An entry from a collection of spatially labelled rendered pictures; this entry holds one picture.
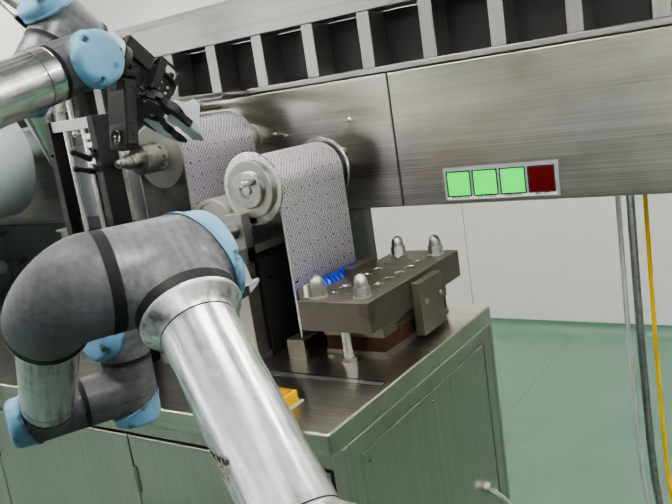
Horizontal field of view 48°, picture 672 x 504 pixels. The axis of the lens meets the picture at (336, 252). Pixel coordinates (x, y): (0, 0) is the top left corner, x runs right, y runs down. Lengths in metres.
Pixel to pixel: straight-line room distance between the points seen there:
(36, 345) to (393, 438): 0.72
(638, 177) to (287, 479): 1.03
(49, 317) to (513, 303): 3.63
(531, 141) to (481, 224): 2.68
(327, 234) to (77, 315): 0.89
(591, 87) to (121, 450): 1.16
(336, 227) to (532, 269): 2.64
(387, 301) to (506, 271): 2.83
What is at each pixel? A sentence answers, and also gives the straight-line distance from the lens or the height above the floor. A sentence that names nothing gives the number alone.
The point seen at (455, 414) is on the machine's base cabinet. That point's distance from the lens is 1.59.
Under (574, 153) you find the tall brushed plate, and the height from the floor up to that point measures 1.23.
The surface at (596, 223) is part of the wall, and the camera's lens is 4.02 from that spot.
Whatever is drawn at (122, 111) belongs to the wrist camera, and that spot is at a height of 1.43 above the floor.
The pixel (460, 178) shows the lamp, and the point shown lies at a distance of 1.62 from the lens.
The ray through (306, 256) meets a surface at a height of 1.09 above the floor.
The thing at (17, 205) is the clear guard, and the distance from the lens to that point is 2.32.
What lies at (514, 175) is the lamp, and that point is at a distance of 1.57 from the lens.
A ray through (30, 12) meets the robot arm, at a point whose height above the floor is 1.58.
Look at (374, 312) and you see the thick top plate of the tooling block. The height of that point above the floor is 1.01.
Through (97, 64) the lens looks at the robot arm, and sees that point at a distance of 1.04.
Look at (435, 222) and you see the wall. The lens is 4.33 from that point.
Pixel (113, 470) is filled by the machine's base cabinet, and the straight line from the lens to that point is 1.67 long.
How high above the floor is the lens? 1.40
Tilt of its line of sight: 12 degrees down
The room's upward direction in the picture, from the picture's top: 9 degrees counter-clockwise
